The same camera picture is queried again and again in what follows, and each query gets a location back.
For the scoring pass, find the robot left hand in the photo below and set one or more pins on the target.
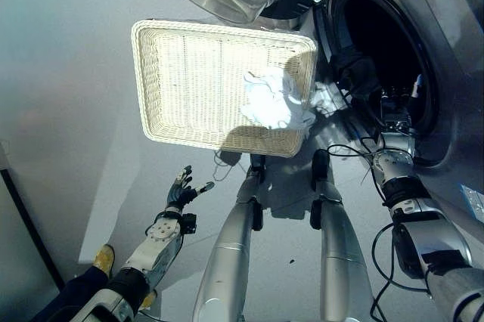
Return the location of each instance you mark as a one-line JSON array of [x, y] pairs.
[[179, 193]]

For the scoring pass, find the cream wicker basket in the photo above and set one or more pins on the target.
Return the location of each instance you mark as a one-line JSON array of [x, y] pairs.
[[196, 84]]

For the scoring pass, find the person's leg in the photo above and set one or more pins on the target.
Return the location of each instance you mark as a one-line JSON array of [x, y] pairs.
[[79, 291]]

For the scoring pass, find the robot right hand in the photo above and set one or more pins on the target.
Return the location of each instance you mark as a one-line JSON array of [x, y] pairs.
[[357, 74]]

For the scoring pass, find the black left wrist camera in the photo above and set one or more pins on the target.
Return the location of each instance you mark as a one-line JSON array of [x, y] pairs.
[[189, 223]]

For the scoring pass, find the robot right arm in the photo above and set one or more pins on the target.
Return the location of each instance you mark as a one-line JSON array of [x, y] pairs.
[[427, 223]]

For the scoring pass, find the person's yellow shoe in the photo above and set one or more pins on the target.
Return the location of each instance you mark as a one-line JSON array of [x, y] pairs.
[[148, 299], [104, 259]]

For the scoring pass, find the white crumpled cloth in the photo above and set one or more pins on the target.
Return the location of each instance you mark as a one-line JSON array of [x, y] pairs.
[[268, 103]]

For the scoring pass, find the thin black thread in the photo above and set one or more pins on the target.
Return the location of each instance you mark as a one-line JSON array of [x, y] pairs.
[[223, 165]]

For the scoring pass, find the robot leg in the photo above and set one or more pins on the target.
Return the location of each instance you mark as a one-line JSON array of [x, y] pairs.
[[227, 254], [340, 246]]

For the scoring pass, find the robot left leg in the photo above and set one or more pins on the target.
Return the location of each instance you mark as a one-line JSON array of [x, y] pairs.
[[227, 254]]

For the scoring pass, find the robot right leg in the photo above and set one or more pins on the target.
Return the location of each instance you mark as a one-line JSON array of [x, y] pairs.
[[340, 246]]

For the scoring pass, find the silver front-load washing machine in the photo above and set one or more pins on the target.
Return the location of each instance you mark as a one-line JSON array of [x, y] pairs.
[[450, 19]]

